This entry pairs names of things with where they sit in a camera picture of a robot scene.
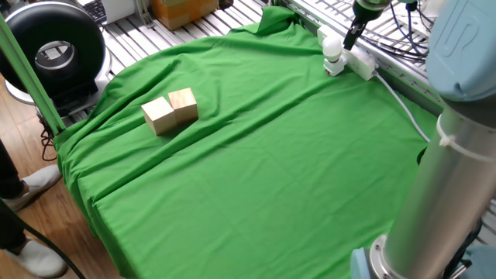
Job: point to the white shoe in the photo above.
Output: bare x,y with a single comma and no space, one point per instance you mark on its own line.
38,259
38,182

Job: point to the green cloth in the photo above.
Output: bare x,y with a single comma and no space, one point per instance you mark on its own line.
232,213

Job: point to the white LED bulb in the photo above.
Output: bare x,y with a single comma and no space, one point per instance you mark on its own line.
332,47

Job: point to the white plug-in bulb holder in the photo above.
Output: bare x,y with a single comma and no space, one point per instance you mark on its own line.
334,66

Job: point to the green frame post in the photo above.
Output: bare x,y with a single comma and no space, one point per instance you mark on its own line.
27,73

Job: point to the white power strip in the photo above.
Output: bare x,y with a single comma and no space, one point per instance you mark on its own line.
362,62

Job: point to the cardboard box yellow tape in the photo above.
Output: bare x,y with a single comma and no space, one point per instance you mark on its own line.
182,13

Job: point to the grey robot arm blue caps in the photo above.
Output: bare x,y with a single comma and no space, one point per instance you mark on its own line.
445,193

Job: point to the white box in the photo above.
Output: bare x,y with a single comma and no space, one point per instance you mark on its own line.
118,9

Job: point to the black keyboard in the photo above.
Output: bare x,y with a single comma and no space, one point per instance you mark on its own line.
97,9

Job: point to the reddish wooden cube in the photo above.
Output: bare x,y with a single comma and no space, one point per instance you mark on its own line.
184,104

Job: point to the pale wooden cube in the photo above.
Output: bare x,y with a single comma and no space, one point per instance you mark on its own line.
159,116

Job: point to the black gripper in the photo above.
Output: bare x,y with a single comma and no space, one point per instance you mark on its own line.
366,11

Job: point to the black trouser leg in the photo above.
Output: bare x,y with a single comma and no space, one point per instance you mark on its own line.
9,186

